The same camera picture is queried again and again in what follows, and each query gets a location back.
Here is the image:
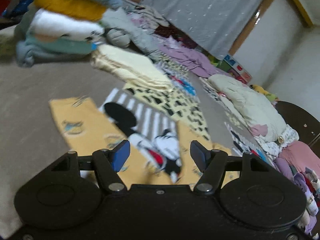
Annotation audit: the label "yellow printed children's pants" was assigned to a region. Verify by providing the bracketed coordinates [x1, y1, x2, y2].
[49, 98, 232, 187]

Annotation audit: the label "grey starry curtain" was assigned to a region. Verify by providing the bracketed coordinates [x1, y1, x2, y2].
[142, 0, 262, 60]

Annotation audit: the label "folded teal printed garment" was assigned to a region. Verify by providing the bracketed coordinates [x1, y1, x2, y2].
[25, 34, 97, 55]

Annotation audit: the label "beige crumpled garment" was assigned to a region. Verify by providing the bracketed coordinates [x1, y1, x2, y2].
[125, 4, 169, 30]

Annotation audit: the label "purple crumpled garment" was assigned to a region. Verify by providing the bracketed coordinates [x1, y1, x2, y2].
[142, 30, 229, 78]

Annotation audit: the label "yellow plush toy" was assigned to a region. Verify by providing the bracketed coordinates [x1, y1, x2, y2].
[250, 84, 279, 102]

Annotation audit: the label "folded cream quilted blanket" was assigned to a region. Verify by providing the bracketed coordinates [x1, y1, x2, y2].
[92, 44, 173, 91]

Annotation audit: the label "cream padded coat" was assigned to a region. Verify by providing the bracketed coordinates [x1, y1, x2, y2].
[208, 74, 299, 156]

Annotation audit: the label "grey-green padded jacket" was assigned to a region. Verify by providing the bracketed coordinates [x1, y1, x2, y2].
[99, 8, 161, 62]

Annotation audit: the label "folded grey-blue fleece garment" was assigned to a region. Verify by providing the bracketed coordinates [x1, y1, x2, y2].
[14, 3, 87, 68]

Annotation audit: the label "pile of pink purple clothes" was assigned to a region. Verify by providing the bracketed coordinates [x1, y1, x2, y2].
[273, 141, 319, 235]

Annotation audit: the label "folded mustard knit sweater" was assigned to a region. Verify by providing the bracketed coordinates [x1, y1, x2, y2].
[34, 0, 108, 22]

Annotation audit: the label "folded white panda sweatshirt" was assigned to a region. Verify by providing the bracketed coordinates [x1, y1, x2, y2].
[28, 9, 105, 41]

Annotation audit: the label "dark round wooden furniture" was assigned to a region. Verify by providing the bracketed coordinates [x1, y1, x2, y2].
[276, 101, 320, 157]

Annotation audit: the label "colourful foam play mat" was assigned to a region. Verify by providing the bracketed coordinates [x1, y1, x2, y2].
[207, 54, 252, 84]

